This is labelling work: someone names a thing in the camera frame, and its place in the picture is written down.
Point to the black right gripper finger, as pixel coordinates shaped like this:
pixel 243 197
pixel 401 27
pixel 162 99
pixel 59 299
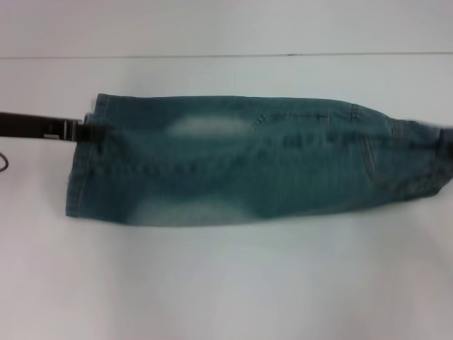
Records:
pixel 447 141

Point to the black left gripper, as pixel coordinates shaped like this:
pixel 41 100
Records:
pixel 28 124

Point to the blue denim shorts with print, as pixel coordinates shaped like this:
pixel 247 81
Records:
pixel 226 166

